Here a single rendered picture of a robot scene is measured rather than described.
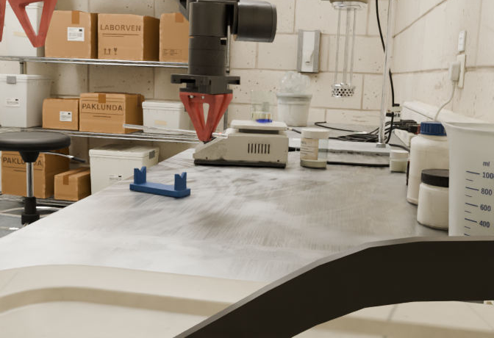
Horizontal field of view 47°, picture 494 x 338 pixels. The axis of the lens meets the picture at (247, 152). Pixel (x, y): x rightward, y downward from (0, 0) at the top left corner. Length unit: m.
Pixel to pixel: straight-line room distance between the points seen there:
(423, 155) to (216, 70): 0.34
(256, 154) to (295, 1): 2.52
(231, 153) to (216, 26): 0.41
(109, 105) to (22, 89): 0.56
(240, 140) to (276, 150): 0.08
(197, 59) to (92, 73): 3.13
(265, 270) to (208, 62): 0.36
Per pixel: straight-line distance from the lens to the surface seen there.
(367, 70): 3.60
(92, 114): 3.50
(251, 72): 3.64
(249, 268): 0.58
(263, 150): 1.18
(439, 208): 0.79
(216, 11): 0.84
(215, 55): 0.83
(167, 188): 0.90
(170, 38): 3.38
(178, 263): 0.59
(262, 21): 0.85
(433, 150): 0.91
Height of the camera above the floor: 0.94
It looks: 8 degrees down
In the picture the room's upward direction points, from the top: 2 degrees clockwise
